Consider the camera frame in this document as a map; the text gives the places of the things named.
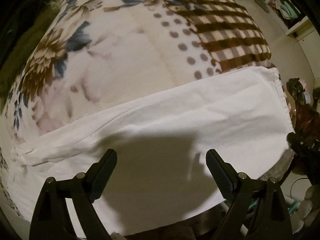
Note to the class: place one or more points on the dark clothes pile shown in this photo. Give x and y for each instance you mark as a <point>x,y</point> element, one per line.
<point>304,140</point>

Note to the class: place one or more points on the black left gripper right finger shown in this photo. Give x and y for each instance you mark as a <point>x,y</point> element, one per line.
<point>235,187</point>

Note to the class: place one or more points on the teal white wire rack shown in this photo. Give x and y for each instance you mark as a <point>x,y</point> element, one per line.
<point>292,204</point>

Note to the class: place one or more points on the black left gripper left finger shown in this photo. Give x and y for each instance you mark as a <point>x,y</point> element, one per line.
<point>88,187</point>

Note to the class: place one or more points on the floral checkered bed blanket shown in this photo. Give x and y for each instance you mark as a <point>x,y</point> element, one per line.
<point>96,54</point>

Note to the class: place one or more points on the white pants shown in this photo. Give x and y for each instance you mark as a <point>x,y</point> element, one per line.
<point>161,141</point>

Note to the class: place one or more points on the dark green garment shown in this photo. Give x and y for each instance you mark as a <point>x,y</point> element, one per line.
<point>17,17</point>

